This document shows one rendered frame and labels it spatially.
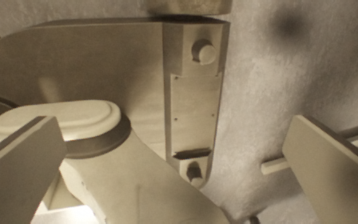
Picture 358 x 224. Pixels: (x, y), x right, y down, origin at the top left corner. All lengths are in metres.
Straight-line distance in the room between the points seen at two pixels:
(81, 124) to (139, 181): 0.13
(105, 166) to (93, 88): 0.21
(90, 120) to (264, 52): 0.61
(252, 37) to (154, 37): 0.38
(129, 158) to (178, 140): 0.24
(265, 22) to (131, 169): 0.61
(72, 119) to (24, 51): 0.19
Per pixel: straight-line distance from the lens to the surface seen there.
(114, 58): 0.46
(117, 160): 0.33
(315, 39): 0.90
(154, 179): 0.29
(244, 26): 0.71
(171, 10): 0.44
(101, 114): 0.35
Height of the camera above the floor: 0.61
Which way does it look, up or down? 57 degrees down
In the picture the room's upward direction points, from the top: 156 degrees clockwise
